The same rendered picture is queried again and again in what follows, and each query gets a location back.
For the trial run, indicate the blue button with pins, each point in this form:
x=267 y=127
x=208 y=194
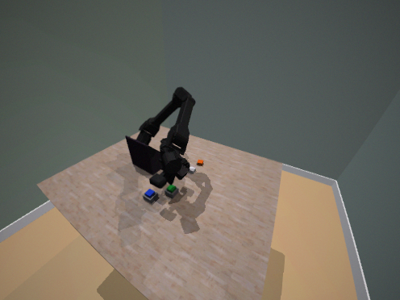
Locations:
x=150 y=196

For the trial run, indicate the green button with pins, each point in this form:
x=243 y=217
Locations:
x=171 y=191

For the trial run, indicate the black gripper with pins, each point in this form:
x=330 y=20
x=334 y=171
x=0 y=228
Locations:
x=160 y=180

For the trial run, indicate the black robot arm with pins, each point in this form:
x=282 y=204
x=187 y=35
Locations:
x=178 y=134

